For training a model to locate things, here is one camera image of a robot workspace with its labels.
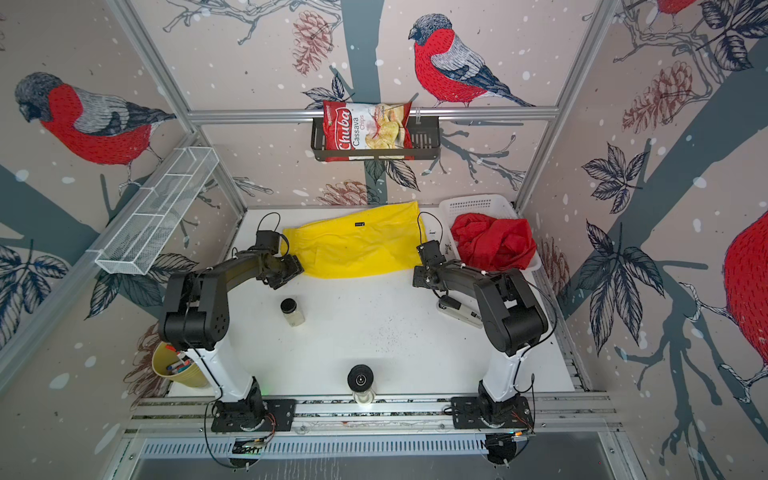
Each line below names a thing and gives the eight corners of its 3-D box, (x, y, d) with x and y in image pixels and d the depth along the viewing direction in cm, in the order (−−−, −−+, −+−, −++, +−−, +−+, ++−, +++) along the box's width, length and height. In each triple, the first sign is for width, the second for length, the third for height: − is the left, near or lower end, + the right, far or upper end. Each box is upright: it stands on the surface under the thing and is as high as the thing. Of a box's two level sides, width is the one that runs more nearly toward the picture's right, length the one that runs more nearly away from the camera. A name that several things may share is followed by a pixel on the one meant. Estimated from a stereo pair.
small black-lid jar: (292, 329, 90) (284, 316, 82) (286, 316, 92) (277, 302, 85) (306, 321, 91) (298, 308, 84) (300, 308, 94) (292, 294, 87)
